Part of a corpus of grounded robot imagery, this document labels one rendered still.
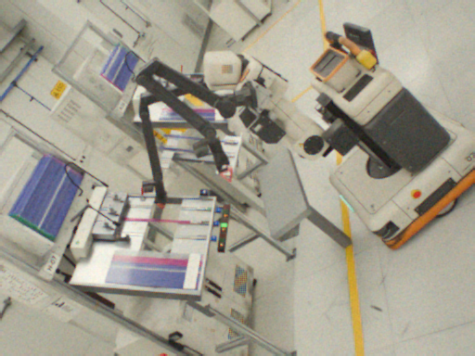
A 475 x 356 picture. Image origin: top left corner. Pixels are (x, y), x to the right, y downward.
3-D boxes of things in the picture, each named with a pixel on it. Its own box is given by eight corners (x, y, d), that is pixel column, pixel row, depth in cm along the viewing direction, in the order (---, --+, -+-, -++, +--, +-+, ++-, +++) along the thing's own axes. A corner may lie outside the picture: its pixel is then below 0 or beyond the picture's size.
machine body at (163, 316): (260, 273, 327) (194, 227, 305) (254, 367, 278) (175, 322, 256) (199, 301, 367) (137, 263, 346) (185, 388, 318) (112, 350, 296)
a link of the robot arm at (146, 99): (133, 98, 238) (133, 93, 247) (140, 122, 245) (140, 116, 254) (218, 75, 236) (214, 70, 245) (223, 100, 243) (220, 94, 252)
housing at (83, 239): (112, 202, 300) (107, 186, 290) (89, 263, 265) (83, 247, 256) (100, 202, 302) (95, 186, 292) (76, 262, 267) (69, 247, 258)
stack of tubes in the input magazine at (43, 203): (84, 175, 285) (46, 150, 276) (55, 239, 249) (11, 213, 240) (74, 185, 293) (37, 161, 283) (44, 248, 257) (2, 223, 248)
